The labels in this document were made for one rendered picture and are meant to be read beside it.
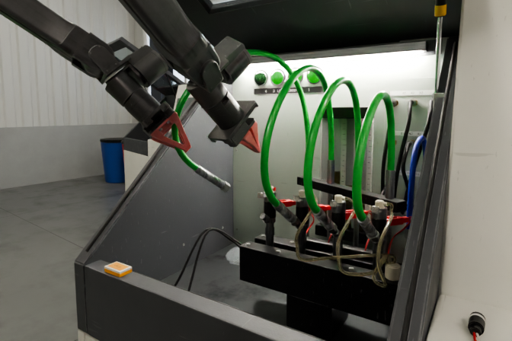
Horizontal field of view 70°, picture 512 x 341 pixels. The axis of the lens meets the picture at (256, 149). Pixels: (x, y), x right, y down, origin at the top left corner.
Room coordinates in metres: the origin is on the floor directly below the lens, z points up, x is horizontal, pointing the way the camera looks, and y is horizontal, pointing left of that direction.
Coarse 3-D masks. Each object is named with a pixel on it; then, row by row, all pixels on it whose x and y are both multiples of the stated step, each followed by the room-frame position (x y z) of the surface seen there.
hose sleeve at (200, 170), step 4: (200, 168) 0.78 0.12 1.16; (196, 172) 0.78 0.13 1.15; (200, 172) 0.78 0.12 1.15; (204, 172) 0.78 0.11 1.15; (208, 172) 0.79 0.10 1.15; (204, 176) 0.79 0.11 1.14; (208, 176) 0.79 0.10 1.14; (212, 176) 0.79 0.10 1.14; (212, 180) 0.80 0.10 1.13; (216, 180) 0.80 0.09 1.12; (220, 180) 0.81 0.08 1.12; (216, 184) 0.80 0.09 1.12; (220, 184) 0.81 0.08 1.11; (224, 184) 0.81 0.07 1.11
